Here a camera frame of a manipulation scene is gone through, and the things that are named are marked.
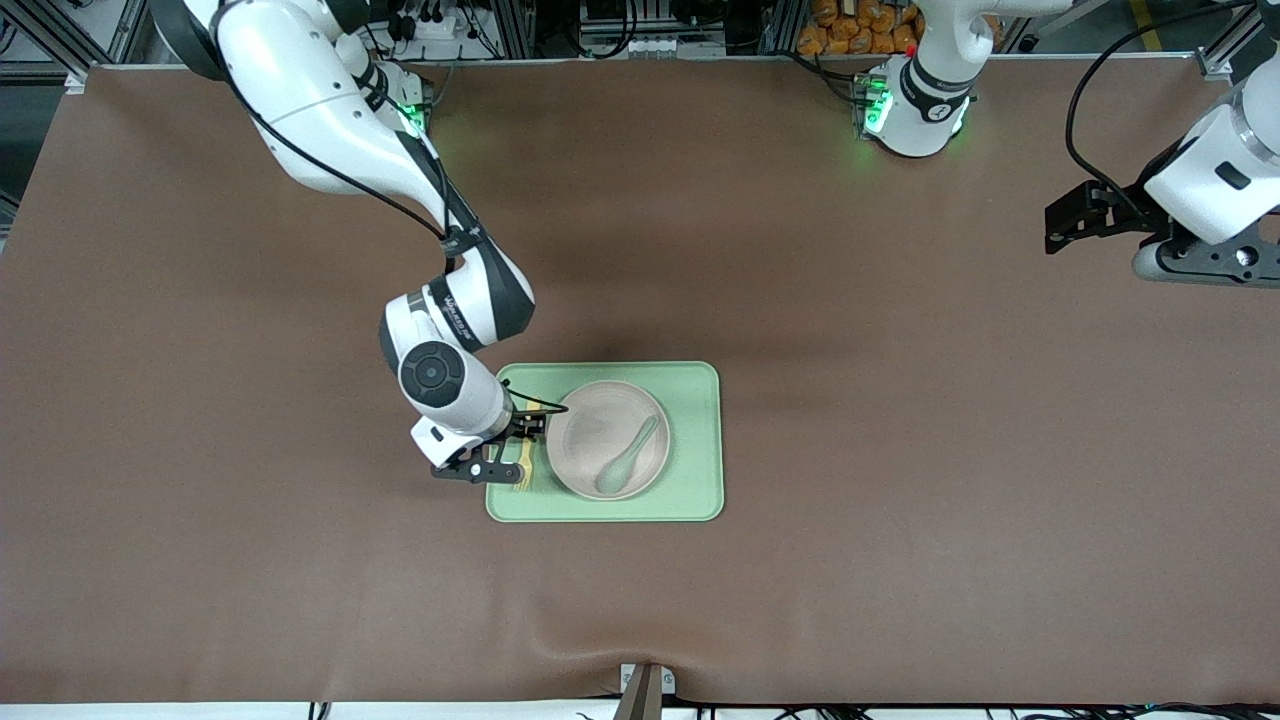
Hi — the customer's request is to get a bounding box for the pale green plastic spoon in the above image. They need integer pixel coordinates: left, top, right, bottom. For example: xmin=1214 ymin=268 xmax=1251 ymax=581
xmin=596 ymin=413 xmax=663 ymax=497

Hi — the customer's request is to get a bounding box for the beige round plate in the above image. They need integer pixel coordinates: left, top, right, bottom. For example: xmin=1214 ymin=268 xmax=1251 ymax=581
xmin=546 ymin=380 xmax=673 ymax=500

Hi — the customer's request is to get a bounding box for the grey metal camera bracket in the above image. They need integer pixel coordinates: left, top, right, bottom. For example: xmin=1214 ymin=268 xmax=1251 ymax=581
xmin=618 ymin=662 xmax=677 ymax=720

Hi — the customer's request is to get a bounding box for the orange round items pile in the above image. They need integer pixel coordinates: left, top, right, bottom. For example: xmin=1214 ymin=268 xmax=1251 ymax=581
xmin=797 ymin=0 xmax=926 ymax=57

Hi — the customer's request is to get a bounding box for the aluminium frame post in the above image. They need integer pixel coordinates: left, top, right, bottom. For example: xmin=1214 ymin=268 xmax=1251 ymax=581
xmin=490 ymin=0 xmax=537 ymax=59
xmin=770 ymin=0 xmax=807 ymax=57

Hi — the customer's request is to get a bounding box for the light green rectangular tray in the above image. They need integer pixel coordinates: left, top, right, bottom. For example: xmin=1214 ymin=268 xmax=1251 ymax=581
xmin=485 ymin=361 xmax=725 ymax=524

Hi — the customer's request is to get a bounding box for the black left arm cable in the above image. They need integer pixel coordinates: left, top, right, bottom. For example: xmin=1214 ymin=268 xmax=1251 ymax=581
xmin=1065 ymin=0 xmax=1261 ymax=211

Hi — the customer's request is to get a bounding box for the white power strip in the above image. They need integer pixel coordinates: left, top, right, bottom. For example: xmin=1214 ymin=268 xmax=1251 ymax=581
xmin=395 ymin=8 xmax=471 ymax=43

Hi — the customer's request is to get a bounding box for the brown table cover mat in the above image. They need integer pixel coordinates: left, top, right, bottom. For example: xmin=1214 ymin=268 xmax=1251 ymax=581
xmin=0 ymin=55 xmax=1280 ymax=707

